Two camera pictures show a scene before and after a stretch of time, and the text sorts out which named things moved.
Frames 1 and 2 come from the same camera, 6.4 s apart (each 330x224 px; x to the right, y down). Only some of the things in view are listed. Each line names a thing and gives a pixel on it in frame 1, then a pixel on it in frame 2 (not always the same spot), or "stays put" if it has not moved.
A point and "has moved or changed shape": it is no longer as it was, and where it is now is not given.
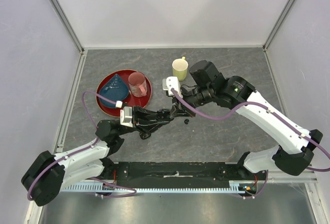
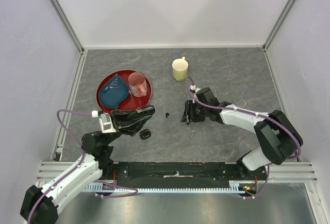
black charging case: x=163 y=114 has moved or changed shape
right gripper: x=176 y=106 -> x=190 y=106
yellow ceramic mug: x=180 y=67 stays put
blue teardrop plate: x=115 y=89 stays put
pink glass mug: x=137 y=83 stays put
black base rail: x=178 y=174 stays put
